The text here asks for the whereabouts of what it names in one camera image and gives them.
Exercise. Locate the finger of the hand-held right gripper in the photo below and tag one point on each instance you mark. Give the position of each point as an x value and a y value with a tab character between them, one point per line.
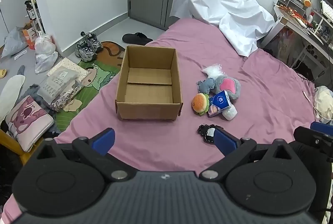
311	136
322	127

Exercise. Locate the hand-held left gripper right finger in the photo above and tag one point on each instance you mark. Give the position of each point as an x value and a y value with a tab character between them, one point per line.
226	142

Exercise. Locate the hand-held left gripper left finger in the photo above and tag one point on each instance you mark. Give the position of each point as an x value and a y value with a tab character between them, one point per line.
104	141

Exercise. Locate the black beaded hair accessory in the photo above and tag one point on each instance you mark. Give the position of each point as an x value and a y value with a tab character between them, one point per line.
204	130

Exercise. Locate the white cloth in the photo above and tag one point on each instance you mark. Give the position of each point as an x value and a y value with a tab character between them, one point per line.
230	112

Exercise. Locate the blue tissue packet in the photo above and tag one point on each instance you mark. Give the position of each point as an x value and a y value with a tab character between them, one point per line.
219	100

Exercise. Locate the grey elephant plush toy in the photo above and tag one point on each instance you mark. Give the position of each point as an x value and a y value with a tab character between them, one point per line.
234	96

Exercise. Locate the burger plush toy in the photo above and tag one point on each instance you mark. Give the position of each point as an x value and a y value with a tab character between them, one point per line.
200	103

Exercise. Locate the brown cardboard box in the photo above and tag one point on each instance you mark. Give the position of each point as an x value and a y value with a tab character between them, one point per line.
148	109

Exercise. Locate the cream bundled blanket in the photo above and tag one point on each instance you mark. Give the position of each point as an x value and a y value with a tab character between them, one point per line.
324	101

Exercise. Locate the pink bed cover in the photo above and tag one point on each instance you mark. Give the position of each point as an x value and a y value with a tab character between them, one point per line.
156	140

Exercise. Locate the leopard print fabric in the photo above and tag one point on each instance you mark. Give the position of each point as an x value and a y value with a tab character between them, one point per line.
65	100

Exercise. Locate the green cartoon rug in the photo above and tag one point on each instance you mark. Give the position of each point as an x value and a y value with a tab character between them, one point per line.
104	78

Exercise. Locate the clear plastic bag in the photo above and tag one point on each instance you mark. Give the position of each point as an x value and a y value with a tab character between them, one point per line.
213	70

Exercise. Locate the clear plastic package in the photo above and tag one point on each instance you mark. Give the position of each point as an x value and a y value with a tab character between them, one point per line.
57	83

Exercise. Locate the pink cartoon pillow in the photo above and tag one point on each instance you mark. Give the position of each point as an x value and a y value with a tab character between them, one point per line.
26	119

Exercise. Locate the cream floral fabric package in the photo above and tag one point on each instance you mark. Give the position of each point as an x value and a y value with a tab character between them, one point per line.
70	65

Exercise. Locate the brown cat shaped mat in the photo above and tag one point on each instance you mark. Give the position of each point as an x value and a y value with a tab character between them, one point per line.
109	54

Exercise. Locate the grey sneaker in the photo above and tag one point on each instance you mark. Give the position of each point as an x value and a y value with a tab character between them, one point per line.
83	52
95	41

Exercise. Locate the colourful printed bag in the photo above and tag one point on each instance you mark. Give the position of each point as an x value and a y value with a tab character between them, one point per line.
282	44

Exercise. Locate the yellow wooden stool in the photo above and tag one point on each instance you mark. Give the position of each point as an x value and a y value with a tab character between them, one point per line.
10	143

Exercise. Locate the white cushion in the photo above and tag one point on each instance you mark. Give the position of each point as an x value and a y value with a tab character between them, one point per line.
10	91

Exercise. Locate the black slipper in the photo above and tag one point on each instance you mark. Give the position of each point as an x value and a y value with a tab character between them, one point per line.
136	38

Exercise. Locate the grey sock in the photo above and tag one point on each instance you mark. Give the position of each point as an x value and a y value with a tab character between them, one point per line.
20	70

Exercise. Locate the white bottle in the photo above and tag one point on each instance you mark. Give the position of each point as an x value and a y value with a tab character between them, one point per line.
310	18

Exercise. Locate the white desk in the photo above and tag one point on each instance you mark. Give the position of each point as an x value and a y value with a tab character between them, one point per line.
288	22

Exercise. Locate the white plastic bag red contents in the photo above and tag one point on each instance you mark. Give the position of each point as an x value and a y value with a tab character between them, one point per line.
45	44

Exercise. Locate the white keyboard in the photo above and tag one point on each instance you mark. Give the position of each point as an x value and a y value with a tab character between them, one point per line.
327	10

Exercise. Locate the yellow slipper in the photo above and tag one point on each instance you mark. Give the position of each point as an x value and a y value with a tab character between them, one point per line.
2	73

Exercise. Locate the orange round toy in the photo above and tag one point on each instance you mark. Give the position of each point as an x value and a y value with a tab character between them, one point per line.
307	2

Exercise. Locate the orange cardboard carton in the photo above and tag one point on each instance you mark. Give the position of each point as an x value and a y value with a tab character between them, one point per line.
30	36

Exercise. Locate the blue-grey plastic bag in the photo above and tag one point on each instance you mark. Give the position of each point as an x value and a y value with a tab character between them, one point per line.
13	41

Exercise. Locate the white crumpled sheet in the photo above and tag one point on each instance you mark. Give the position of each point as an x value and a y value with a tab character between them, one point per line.
221	0

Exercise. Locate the dark bottle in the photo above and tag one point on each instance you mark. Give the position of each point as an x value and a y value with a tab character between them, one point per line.
31	11

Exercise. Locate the white cabinet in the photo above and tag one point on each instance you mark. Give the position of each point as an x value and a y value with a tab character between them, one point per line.
13	10

